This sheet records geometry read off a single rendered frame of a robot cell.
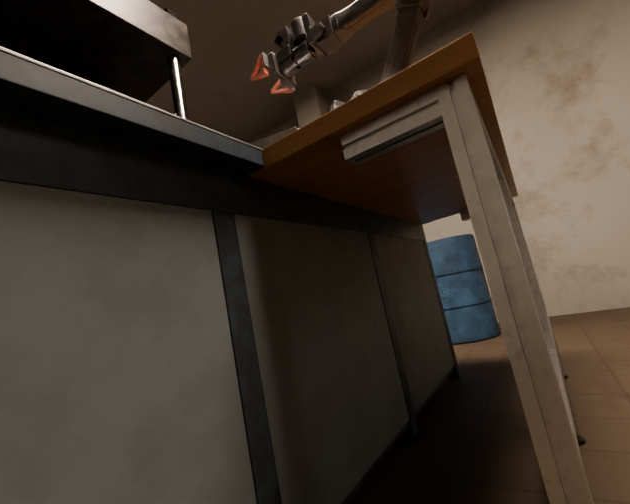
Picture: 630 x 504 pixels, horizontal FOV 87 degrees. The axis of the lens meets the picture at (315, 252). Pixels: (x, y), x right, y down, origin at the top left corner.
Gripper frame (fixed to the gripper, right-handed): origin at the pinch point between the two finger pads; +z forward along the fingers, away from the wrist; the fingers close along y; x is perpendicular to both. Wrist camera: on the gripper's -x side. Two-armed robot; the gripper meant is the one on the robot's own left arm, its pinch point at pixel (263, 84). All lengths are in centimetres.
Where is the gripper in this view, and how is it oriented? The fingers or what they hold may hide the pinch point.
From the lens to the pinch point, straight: 121.6
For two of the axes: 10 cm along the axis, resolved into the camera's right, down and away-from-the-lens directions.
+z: -8.1, 2.7, 5.3
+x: 2.1, 9.6, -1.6
